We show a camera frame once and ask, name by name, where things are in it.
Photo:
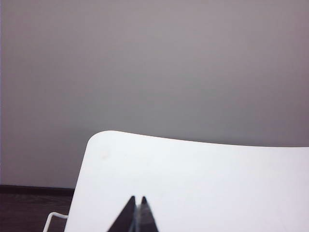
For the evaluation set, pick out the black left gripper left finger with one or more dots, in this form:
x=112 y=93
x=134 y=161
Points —
x=124 y=217

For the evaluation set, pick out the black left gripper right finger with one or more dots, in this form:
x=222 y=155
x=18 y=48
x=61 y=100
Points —
x=147 y=217

